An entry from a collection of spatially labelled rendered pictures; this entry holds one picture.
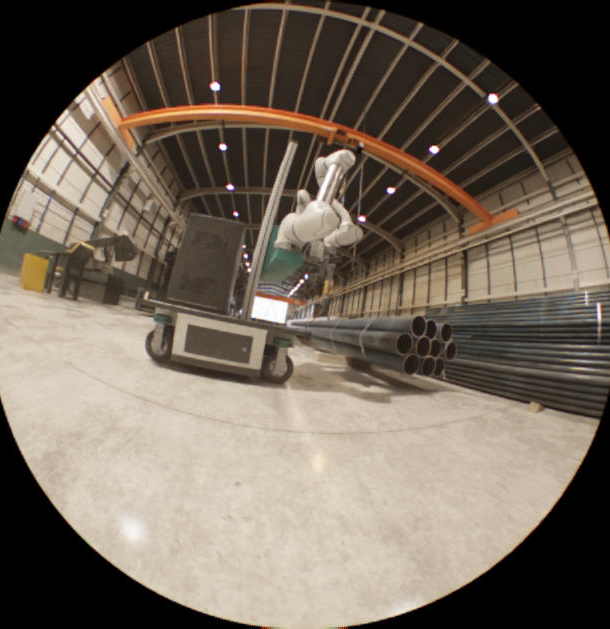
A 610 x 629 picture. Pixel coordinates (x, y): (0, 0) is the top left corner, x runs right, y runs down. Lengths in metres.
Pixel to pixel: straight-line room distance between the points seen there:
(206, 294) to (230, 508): 0.96
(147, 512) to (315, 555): 0.26
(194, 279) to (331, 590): 1.19
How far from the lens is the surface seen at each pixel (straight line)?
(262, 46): 9.96
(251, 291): 1.22
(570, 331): 2.10
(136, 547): 0.37
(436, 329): 1.73
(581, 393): 1.95
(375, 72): 10.07
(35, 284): 4.57
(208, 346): 1.04
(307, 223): 1.07
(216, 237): 1.19
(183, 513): 0.40
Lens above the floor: 0.32
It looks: 4 degrees up
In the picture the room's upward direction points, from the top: 10 degrees clockwise
